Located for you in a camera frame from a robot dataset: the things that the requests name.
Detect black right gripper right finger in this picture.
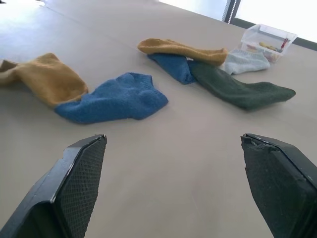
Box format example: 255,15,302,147
240,133,317,238

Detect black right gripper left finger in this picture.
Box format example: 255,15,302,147
0,134,107,238

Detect mustard yellow sock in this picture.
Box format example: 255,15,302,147
137,38,228,67
0,52,89,109

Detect blue sock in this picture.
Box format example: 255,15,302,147
147,53,199,85
54,72,169,124

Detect dark green sock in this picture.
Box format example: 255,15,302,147
192,61,297,111

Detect light grey sock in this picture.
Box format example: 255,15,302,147
224,49,270,76

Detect small colourful clips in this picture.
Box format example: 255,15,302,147
244,41,283,61

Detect red pen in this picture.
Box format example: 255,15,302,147
279,37,290,52

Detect clear plastic box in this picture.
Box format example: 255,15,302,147
237,23,298,64

